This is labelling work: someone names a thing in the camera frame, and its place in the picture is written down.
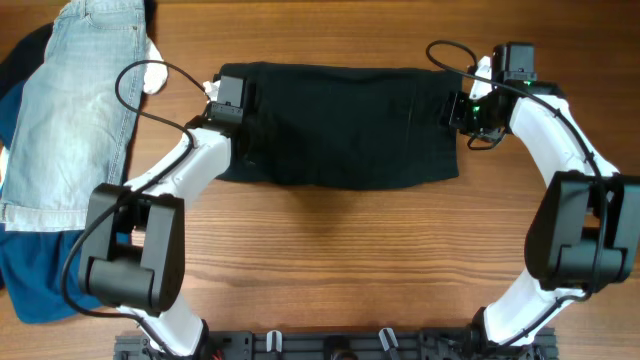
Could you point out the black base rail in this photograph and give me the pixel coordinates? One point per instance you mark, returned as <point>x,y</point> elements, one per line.
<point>427,344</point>

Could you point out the dark blue garment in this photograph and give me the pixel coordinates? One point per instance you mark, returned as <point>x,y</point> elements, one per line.
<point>30,280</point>

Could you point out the black shorts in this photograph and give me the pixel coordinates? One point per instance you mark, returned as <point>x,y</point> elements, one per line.
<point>348,128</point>

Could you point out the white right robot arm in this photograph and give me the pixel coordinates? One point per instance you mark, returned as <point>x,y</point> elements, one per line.
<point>585,233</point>

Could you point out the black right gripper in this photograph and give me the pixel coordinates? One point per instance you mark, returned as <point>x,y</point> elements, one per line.
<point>455,111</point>

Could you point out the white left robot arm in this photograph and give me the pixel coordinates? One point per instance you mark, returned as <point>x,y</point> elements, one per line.
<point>133,258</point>

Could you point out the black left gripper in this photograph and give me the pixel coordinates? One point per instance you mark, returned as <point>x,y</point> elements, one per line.
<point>252,115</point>

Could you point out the light blue denim shorts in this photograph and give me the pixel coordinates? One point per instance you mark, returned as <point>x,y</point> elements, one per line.
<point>96,39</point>

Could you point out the white cloth item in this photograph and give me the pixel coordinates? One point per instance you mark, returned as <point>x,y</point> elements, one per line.
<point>156,74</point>

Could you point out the black garment under pile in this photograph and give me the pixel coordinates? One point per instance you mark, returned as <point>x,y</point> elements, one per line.
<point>25,58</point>

